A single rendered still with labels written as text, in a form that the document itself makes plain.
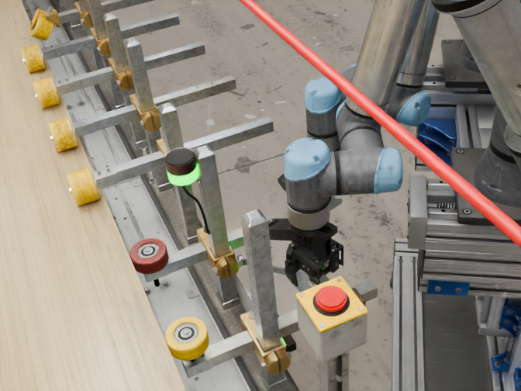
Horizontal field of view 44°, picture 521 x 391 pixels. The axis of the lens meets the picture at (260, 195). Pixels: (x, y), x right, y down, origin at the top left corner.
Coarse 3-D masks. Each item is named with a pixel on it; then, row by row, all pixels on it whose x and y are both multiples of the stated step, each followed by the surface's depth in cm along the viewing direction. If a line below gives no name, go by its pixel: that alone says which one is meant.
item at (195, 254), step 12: (276, 216) 151; (240, 228) 149; (240, 240) 147; (180, 252) 144; (192, 252) 144; (204, 252) 145; (168, 264) 142; (180, 264) 144; (192, 264) 145; (144, 276) 142; (156, 276) 142
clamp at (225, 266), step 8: (200, 232) 148; (200, 240) 148; (208, 240) 145; (208, 248) 143; (208, 256) 145; (224, 256) 141; (232, 256) 142; (216, 264) 141; (224, 264) 139; (232, 264) 140; (216, 272) 141; (224, 272) 141; (232, 272) 142
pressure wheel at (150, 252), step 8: (144, 240) 142; (152, 240) 141; (160, 240) 141; (136, 248) 140; (144, 248) 140; (152, 248) 140; (160, 248) 139; (136, 256) 138; (144, 256) 138; (152, 256) 138; (160, 256) 137; (168, 256) 141; (136, 264) 137; (144, 264) 136; (152, 264) 137; (160, 264) 138; (144, 272) 138; (152, 272) 138
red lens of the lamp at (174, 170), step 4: (176, 148) 126; (188, 148) 126; (168, 152) 125; (164, 160) 123; (192, 160) 123; (168, 164) 122; (184, 164) 122; (188, 164) 122; (192, 164) 123; (196, 164) 125; (168, 168) 123; (172, 168) 122; (176, 168) 122; (180, 168) 122; (184, 168) 122; (188, 168) 123; (192, 168) 123; (172, 172) 123; (176, 172) 123; (180, 172) 122; (184, 172) 123; (188, 172) 123
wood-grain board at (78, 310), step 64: (0, 0) 258; (0, 64) 214; (0, 128) 184; (0, 192) 160; (64, 192) 158; (0, 256) 143; (64, 256) 141; (128, 256) 139; (0, 320) 128; (64, 320) 127; (128, 320) 125; (0, 384) 116; (64, 384) 115; (128, 384) 114
